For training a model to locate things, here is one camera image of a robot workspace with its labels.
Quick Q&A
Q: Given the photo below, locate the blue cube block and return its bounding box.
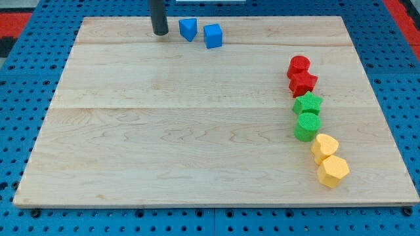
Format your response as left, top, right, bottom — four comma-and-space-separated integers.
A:
203, 24, 223, 49

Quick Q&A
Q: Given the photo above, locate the light wooden board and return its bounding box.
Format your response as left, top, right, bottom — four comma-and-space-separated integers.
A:
13, 16, 419, 209

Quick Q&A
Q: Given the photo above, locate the blue triangular block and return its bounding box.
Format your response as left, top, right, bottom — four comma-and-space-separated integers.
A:
178, 18, 198, 42

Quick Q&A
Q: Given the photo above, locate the green cylinder block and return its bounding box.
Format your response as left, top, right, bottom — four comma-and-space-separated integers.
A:
294, 113, 322, 142

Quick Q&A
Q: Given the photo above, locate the red cylinder block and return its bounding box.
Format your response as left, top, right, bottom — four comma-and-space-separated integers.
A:
287, 55, 310, 79

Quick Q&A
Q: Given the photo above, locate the green star block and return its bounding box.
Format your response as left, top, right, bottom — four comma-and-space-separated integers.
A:
292, 91, 323, 115

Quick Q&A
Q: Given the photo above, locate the red star block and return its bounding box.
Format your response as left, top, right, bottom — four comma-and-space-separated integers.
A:
289, 71, 318, 98

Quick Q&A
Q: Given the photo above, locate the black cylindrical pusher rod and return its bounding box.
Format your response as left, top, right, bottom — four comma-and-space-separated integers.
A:
148, 0, 169, 36

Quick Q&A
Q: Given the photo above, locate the yellow heart block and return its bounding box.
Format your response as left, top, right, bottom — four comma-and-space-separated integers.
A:
310, 134, 339, 165

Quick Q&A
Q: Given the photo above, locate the yellow hexagon block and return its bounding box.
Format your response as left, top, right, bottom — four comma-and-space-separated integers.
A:
317, 155, 350, 188

